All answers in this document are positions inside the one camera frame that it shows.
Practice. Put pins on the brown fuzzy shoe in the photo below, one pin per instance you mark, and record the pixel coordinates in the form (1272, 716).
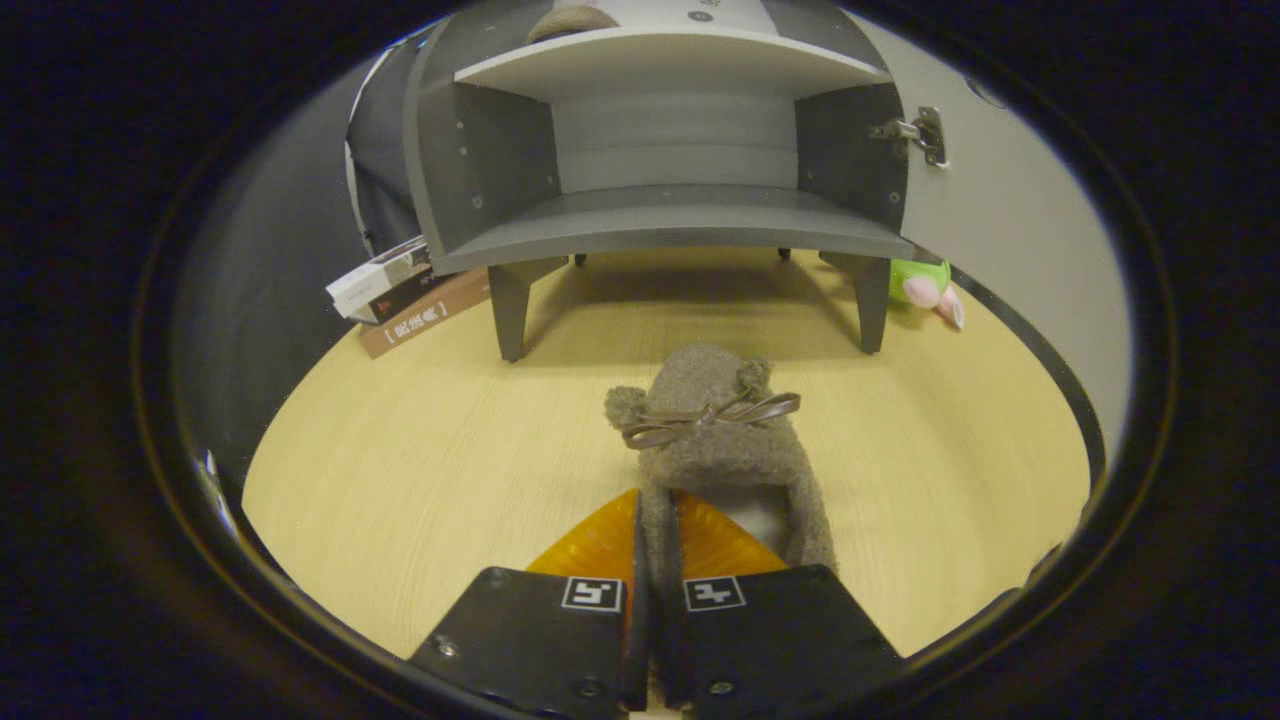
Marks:
(710, 450)
(572, 22)

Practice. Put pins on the metal door hinge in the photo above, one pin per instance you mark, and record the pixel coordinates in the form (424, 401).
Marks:
(930, 135)

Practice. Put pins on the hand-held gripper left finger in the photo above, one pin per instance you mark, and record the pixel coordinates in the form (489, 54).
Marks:
(540, 640)

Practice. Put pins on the grey shoe cabinet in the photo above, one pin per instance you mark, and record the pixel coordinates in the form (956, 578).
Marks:
(680, 215)

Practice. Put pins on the black book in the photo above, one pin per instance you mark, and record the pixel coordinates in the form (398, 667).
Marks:
(410, 295)

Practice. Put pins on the brown book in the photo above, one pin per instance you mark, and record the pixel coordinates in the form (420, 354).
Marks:
(430, 318)

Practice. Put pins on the black backdrop cloth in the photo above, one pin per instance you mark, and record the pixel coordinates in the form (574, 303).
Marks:
(280, 250)

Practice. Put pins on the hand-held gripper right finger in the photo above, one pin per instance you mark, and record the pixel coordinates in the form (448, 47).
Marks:
(780, 640)

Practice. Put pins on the green pink plush toy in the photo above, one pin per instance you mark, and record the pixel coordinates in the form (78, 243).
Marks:
(915, 280)

